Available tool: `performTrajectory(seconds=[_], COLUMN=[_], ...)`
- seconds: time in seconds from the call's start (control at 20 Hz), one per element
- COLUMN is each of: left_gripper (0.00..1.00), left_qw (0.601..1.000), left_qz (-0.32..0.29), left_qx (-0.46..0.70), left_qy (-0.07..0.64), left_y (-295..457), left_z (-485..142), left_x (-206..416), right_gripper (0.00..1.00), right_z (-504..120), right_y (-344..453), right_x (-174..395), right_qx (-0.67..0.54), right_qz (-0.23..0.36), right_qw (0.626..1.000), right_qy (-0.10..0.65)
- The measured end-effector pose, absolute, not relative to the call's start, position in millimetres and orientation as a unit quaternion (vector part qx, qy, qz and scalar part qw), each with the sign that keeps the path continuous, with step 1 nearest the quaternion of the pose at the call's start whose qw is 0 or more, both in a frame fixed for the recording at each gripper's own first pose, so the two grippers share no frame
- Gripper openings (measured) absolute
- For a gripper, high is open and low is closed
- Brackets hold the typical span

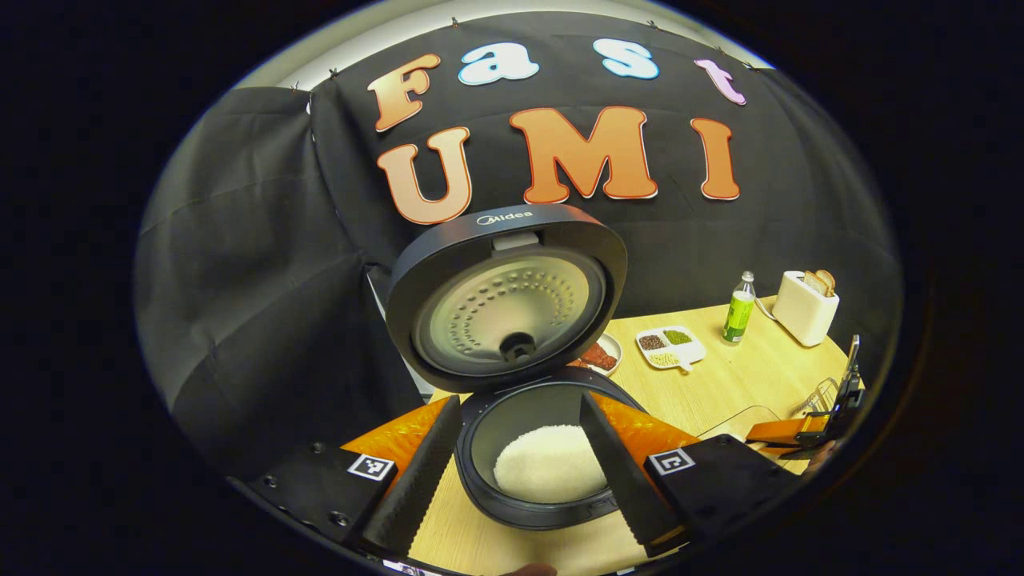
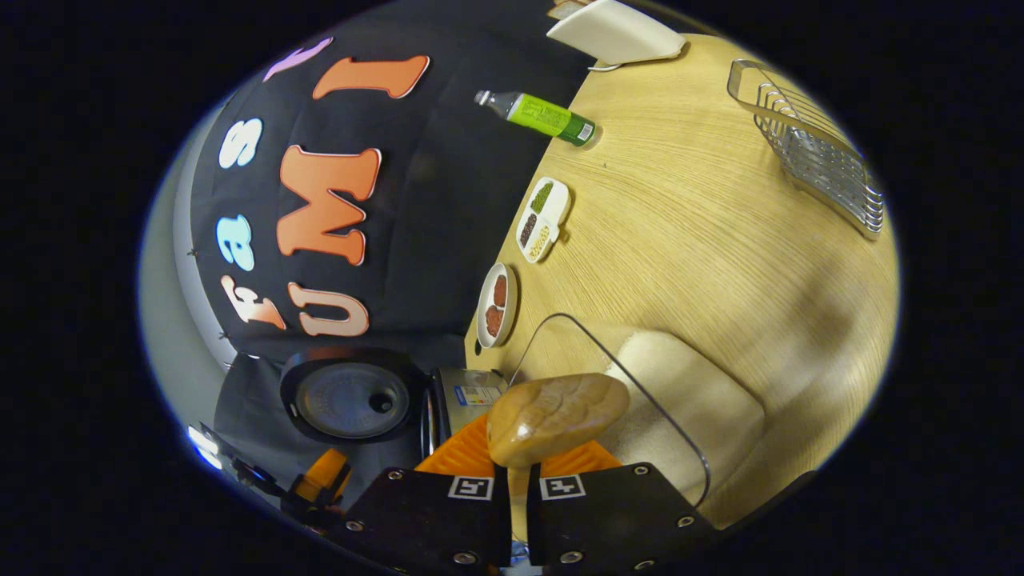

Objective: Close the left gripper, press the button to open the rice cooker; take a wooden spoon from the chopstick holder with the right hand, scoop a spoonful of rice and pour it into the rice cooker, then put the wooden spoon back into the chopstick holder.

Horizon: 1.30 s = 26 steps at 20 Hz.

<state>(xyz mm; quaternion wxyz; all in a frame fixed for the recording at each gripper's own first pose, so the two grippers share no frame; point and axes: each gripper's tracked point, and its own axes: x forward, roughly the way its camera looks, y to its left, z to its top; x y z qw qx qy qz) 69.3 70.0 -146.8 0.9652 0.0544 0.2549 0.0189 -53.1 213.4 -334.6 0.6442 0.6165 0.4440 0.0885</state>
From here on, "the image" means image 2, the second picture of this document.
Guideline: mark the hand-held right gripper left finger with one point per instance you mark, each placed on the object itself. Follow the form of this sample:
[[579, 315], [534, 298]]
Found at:
[[432, 520]]

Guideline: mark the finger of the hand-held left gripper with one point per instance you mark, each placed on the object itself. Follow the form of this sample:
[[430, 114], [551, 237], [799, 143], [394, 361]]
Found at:
[[322, 476]]

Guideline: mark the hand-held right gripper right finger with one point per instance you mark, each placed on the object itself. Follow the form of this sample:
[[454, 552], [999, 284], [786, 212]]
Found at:
[[616, 520]]

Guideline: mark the dark grey rice cooker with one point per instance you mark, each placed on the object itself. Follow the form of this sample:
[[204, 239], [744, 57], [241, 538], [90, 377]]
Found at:
[[352, 396]]

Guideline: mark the wooden spoon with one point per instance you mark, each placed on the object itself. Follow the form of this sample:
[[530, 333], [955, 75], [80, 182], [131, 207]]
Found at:
[[560, 416]]

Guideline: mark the ceiling light panel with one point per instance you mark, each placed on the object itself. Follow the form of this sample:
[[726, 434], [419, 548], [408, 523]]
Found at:
[[204, 446]]

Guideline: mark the red meat slice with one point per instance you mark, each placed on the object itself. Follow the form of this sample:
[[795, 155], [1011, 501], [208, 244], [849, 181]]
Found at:
[[494, 321], [500, 290]]

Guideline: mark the round white plate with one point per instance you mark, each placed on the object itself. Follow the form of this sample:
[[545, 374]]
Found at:
[[510, 308]]

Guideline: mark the yellow bean heap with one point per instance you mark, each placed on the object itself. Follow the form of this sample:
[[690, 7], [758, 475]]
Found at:
[[543, 240]]

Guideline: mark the dark bean heap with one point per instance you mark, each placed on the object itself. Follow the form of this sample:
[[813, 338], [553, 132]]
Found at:
[[527, 230]]

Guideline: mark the divided white dish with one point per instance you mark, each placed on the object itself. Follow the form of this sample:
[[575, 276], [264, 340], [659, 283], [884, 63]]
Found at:
[[560, 210]]

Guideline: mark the green bean heap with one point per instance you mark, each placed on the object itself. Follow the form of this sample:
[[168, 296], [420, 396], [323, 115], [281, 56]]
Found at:
[[542, 196]]

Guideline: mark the green label drink bottle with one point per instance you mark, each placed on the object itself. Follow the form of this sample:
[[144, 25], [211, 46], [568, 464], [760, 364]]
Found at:
[[544, 116]]

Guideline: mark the white toaster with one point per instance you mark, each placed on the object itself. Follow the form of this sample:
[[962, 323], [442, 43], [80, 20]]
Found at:
[[616, 32]]

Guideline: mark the toasted bread slice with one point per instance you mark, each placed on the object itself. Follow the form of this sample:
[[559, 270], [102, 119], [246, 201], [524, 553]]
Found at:
[[568, 8]]

